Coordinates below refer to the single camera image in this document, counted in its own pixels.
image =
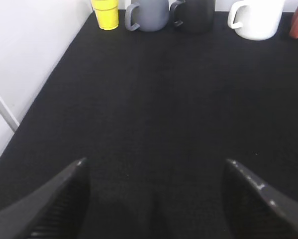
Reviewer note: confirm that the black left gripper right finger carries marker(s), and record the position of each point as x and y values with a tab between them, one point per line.
253	208

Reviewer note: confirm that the white mug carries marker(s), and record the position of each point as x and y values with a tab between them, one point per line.
255	19

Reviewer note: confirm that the grey mug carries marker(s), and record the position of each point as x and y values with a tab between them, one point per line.
147	15

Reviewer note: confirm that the yellow cup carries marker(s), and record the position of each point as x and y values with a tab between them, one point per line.
106	12

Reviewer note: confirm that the black mug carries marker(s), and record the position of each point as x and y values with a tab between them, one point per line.
192	16

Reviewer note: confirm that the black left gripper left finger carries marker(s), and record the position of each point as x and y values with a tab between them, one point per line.
56	210

